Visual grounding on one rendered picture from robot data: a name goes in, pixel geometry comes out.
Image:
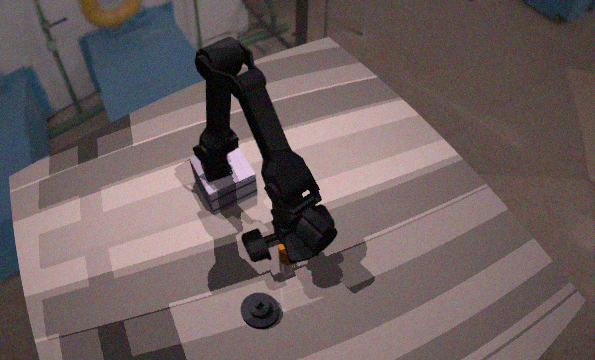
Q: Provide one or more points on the orange tapered knob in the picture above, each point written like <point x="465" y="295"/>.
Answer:
<point x="282" y="255"/>

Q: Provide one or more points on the dark grey round pedestal with shaft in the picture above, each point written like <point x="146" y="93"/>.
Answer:
<point x="260" y="310"/>

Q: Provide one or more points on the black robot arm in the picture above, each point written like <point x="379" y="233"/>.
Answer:
<point x="285" y="174"/>

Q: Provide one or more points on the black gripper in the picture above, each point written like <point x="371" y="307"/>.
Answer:
<point x="258" y="246"/>

